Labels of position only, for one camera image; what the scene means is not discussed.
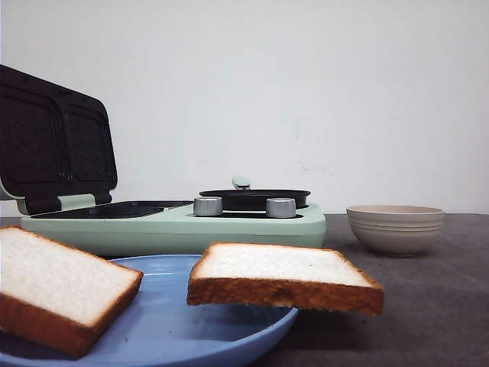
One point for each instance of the white bread slice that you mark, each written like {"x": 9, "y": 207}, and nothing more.
{"x": 59, "y": 296}
{"x": 282, "y": 276}

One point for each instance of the beige ribbed bowl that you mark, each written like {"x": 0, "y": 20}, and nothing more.
{"x": 396, "y": 230}

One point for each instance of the breakfast maker hinged lid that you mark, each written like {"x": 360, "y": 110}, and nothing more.
{"x": 55, "y": 143}

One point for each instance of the mint green breakfast maker base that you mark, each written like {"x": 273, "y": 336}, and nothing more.
{"x": 175, "y": 229}

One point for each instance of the small black frying pan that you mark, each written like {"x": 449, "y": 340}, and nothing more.
{"x": 244, "y": 198}

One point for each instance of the right silver control knob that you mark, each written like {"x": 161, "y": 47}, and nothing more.
{"x": 281, "y": 208}

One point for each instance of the silver control knob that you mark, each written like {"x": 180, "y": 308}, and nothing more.
{"x": 207, "y": 206}
{"x": 281, "y": 208}

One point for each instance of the left silver control knob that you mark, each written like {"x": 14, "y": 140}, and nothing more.
{"x": 207, "y": 206}

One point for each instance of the blue round plate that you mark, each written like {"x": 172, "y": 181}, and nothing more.
{"x": 160, "y": 329}

